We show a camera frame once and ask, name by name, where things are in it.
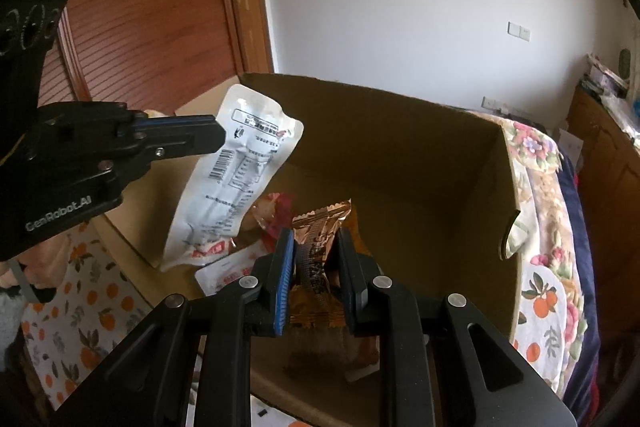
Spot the person's left hand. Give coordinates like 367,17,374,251
0,229,76,294

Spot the wooden wardrobe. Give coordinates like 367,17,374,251
30,0,275,118

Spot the white paper box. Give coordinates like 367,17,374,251
557,129,583,168

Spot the floral blanket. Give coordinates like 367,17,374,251
480,107,581,288

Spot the white barcode snack packet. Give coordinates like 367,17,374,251
159,84,306,273

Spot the pink snack packet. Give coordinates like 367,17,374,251
252,192,297,242

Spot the navy blanket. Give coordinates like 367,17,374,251
555,147,601,408

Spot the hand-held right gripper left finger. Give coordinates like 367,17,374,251
47,227,296,427

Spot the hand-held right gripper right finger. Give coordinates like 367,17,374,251
336,227,578,427

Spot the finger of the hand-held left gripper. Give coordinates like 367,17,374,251
131,113,220,124
142,121,227,160

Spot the stack of small boxes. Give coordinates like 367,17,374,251
580,52,631,100

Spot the orange fruit print tablecloth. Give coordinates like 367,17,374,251
20,217,581,427

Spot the red white snack packet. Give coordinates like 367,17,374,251
195,242,272,299

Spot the brown foil snack packet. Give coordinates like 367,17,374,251
282,199,381,380

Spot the wooden cabinet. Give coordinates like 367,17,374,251
565,84,640,258

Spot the brown cardboard box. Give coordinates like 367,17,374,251
92,72,523,427

